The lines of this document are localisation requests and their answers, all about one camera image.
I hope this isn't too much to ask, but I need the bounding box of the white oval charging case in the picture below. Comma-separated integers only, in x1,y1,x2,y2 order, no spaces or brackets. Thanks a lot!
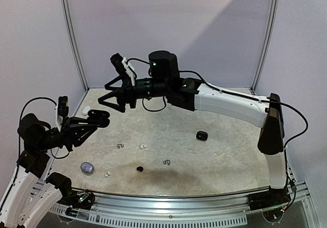
82,106,91,116

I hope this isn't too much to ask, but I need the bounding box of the aluminium right corner post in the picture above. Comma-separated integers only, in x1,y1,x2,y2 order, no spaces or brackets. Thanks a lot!
250,0,278,94

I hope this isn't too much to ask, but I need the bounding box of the silver earbud right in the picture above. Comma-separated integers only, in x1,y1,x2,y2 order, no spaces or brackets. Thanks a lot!
163,160,171,166

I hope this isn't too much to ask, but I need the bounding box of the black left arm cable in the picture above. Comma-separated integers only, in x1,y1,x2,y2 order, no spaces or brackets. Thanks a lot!
19,97,74,159

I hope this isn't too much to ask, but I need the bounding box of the white earbud lower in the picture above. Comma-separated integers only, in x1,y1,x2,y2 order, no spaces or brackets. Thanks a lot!
104,171,111,178

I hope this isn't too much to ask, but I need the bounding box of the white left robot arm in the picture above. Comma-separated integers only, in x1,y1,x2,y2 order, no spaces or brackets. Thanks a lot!
1,113,102,227

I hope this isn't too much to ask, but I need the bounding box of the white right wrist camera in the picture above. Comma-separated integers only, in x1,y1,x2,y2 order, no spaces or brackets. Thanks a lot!
110,53,137,86

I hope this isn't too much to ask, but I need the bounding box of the glossy black earbud charging case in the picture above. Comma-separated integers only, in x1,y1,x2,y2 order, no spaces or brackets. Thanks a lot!
196,131,208,142

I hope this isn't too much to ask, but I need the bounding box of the white perforated cable tray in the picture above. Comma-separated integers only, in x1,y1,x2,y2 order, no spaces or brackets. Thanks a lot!
48,204,248,227

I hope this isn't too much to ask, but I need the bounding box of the small black case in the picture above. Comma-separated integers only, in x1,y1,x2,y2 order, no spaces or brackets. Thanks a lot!
87,109,110,128

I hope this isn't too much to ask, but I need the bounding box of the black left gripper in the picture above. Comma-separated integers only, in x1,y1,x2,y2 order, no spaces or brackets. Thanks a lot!
36,116,97,151

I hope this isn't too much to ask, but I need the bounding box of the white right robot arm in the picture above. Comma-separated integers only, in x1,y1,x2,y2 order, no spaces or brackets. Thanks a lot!
98,50,287,206

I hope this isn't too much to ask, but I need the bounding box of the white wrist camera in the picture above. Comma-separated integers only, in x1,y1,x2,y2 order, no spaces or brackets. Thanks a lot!
110,53,137,86
55,96,69,131

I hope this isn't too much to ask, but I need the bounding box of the black ring earbud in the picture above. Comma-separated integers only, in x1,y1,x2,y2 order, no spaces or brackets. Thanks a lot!
136,166,144,172

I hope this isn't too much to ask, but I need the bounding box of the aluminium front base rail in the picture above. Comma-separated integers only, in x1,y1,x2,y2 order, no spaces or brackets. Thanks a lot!
38,181,320,227

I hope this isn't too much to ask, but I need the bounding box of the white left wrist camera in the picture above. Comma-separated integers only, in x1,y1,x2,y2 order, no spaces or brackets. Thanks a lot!
55,96,69,131

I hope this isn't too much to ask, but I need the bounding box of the aluminium left corner post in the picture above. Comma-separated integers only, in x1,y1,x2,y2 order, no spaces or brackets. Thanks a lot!
61,0,89,92

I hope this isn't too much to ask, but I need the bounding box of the aluminium corner post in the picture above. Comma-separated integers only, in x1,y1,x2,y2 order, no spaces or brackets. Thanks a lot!
250,0,278,94
61,0,89,92

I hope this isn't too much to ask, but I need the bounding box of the silver blue charging case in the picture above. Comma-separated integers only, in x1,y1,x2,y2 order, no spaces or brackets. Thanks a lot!
80,162,95,175

